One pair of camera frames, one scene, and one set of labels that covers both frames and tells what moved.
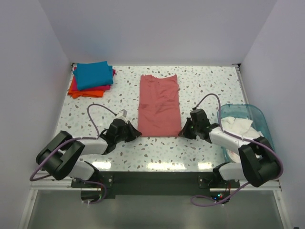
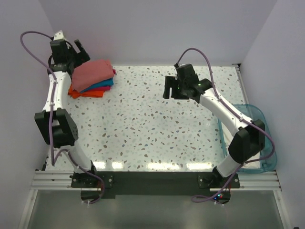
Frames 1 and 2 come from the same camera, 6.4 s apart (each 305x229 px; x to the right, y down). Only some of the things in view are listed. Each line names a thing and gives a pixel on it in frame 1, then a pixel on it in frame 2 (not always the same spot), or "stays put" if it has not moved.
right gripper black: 184,132 -> 169,81
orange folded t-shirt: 79,94 stays put
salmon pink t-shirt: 159,114 -> 87,73
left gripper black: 133,132 -> 83,56
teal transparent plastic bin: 249,112 stays put
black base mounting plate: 107,184 stays put
